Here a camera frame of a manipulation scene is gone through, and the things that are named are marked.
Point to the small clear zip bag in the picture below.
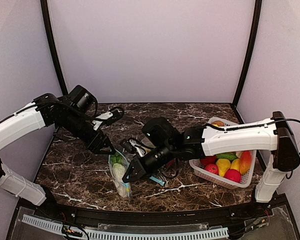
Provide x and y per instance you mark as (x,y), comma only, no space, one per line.
(120,172)

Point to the white toy radish green leaves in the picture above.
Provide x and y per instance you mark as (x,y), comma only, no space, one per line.
(120,172)

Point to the red toy apple large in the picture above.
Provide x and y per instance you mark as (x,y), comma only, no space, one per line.
(171,163)

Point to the large clear zip bag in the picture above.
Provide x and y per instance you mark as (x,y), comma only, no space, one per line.
(164,174)

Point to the yellow toy lemon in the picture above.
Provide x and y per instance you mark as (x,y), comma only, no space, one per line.
(235,165)

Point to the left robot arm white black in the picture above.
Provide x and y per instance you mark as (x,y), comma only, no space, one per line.
(69,112)

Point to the black corner frame post right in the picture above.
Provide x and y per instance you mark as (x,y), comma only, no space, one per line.
(249,52)

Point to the brown toy potato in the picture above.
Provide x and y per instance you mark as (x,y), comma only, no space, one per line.
(218,123)

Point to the red toy fruit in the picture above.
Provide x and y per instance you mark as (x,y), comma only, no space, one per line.
(233,175)
(208,160)

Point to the black corner frame post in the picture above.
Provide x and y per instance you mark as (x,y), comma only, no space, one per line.
(249,52)
(44,4)

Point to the black front rail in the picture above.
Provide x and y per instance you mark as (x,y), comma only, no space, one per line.
(232,215)

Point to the red toy fruit front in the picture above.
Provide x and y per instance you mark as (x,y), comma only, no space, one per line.
(233,175)

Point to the red toy fruit left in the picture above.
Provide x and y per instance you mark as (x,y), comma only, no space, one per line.
(208,160)

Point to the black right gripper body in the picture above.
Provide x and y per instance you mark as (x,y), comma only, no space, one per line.
(139,167)

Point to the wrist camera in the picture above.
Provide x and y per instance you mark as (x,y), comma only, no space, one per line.
(134,146)
(108,118)

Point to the white plastic basket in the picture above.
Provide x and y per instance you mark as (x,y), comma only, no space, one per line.
(220,142)

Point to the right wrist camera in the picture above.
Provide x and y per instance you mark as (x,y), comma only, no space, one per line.
(134,146)

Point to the white slotted cable duct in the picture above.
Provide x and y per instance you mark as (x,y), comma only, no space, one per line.
(125,232)

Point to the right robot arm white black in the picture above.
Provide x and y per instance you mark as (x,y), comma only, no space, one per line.
(271,134)

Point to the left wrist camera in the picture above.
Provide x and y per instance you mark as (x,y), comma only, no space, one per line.
(108,118)

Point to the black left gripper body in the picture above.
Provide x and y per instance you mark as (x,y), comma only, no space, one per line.
(98,141)

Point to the black corner frame post left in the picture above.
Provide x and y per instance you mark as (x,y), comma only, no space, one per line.
(44,4)

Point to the green toy bitter gourd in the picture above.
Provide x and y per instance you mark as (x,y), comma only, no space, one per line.
(231,156)

